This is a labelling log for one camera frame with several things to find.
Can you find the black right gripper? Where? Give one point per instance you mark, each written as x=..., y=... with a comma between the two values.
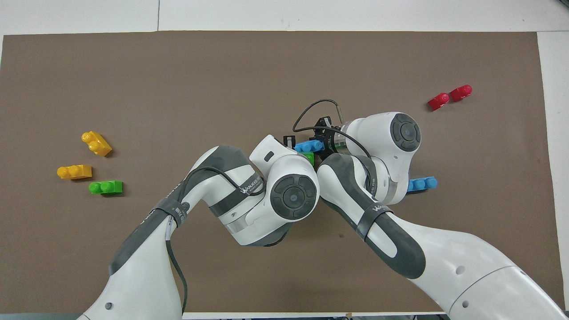
x=331, y=140

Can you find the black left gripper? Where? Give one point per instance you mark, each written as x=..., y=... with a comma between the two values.
x=290, y=143

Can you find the blue three-stud toy brick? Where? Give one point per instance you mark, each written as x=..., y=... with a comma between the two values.
x=424, y=183
x=309, y=146

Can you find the green two-stud toy brick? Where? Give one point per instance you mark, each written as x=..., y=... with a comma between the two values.
x=307, y=158
x=106, y=187

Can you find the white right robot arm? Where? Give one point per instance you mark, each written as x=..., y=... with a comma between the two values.
x=466, y=266

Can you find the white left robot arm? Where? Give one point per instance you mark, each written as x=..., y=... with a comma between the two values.
x=133, y=275

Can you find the brown paper table mat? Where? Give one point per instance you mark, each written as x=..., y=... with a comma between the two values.
x=266, y=66

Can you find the red one-stud toy brick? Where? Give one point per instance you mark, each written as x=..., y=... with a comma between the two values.
x=439, y=102
x=461, y=93

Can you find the yellow two-stud toy brick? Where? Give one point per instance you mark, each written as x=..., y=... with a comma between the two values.
x=97, y=143
x=74, y=171

